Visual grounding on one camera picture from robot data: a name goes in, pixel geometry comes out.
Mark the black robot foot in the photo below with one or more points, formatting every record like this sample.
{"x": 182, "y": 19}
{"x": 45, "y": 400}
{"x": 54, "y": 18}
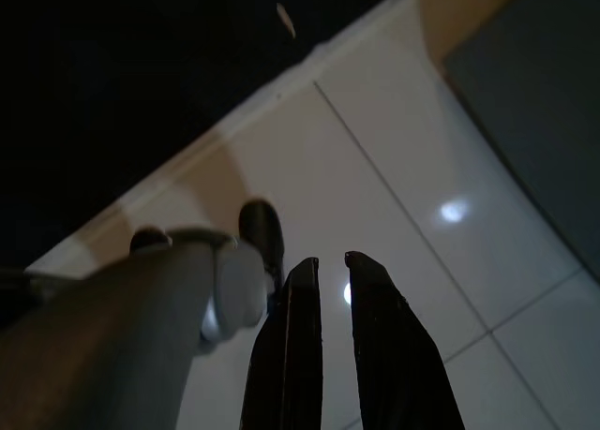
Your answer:
{"x": 147, "y": 239}
{"x": 262, "y": 228}

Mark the black robot left foot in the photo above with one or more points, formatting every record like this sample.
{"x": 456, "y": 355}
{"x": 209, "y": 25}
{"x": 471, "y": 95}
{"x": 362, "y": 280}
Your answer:
{"x": 147, "y": 239}

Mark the black robot right foot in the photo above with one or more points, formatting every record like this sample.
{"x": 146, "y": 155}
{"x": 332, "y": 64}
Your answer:
{"x": 262, "y": 228}

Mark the black floor mat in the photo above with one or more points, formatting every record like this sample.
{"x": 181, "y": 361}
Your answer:
{"x": 117, "y": 97}

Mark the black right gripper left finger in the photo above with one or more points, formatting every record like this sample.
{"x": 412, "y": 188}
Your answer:
{"x": 290, "y": 355}

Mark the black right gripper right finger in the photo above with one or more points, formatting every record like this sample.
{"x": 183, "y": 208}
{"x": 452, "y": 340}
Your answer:
{"x": 394, "y": 364}

